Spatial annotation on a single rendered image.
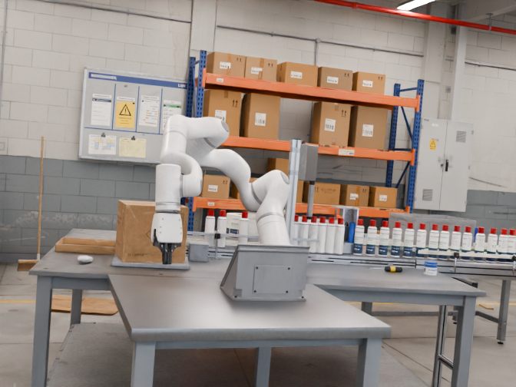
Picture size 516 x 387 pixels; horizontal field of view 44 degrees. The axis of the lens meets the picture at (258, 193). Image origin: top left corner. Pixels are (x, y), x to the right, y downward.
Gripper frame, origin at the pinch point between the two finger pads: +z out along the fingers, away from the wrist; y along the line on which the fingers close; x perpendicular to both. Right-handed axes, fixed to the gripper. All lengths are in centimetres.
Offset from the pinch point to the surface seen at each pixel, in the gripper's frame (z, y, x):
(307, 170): -48, -122, -50
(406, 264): 2, -185, -34
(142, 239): -10, -39, -78
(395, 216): -39, -317, -135
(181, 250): -5, -57, -72
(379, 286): 12, -122, -5
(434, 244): -10, -200, -25
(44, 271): 4, 6, -84
